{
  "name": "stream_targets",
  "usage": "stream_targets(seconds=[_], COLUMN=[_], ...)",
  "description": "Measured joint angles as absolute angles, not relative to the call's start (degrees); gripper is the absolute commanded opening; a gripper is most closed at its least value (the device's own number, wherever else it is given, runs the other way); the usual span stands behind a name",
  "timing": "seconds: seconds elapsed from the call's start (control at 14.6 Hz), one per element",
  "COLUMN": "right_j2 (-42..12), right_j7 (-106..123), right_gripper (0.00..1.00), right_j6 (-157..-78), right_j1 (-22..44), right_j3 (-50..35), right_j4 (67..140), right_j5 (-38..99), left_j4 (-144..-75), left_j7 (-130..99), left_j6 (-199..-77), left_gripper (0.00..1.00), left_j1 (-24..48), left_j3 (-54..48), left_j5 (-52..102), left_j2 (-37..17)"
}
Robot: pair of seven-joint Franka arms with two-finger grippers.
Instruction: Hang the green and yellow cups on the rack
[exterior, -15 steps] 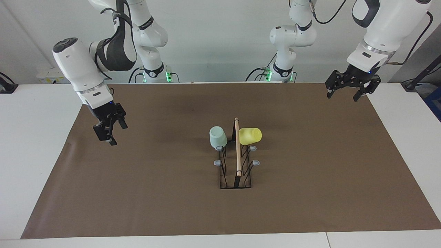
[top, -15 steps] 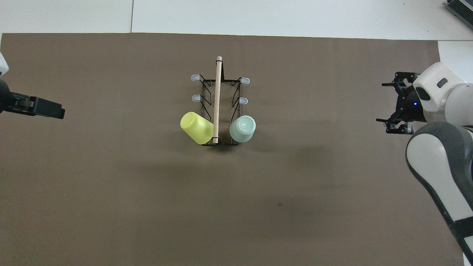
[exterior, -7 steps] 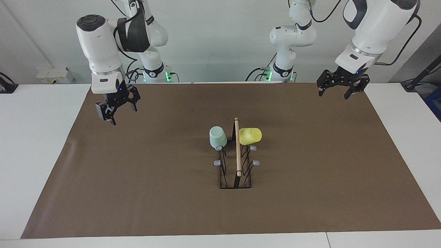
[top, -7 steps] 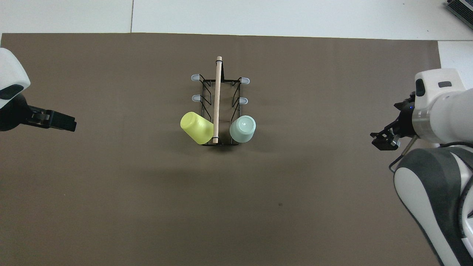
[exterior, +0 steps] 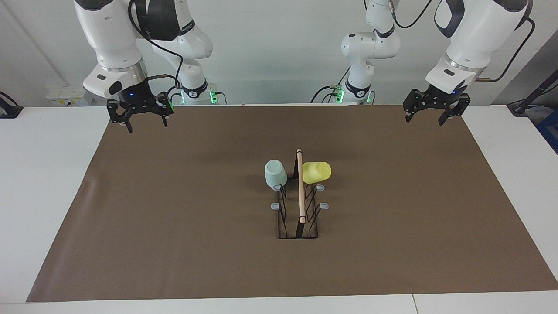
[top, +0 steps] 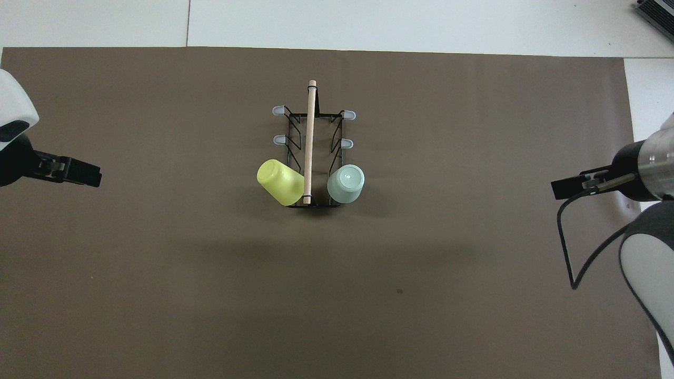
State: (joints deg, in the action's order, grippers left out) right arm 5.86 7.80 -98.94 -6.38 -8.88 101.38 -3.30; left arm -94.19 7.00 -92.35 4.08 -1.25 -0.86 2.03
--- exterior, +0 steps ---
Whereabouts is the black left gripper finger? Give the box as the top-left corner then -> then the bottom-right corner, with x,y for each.
402,89 -> 432,123
438,94 -> 471,126

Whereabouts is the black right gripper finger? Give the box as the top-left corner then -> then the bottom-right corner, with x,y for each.
107,99 -> 133,133
150,92 -> 174,128

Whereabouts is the yellow plastic cup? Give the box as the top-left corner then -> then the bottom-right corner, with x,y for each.
302,162 -> 332,184

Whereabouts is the pale green plastic cup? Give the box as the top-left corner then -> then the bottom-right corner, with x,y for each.
265,160 -> 288,190

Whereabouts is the white power strip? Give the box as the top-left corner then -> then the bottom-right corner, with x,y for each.
46,85 -> 94,106

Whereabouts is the black stand pole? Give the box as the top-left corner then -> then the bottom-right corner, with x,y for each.
508,70 -> 558,116

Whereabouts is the black table clamp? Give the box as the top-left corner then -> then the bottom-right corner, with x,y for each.
0,92 -> 23,119

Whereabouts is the brown table mat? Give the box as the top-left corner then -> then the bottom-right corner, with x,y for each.
26,105 -> 558,303

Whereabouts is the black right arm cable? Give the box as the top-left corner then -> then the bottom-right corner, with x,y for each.
128,0 -> 184,88

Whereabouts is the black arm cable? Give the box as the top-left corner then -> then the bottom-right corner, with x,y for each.
389,0 -> 536,82
128,0 -> 184,88

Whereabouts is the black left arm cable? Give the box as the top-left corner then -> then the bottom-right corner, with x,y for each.
389,0 -> 536,82

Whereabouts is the black wire cup rack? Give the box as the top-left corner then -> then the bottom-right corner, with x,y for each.
270,148 -> 330,239

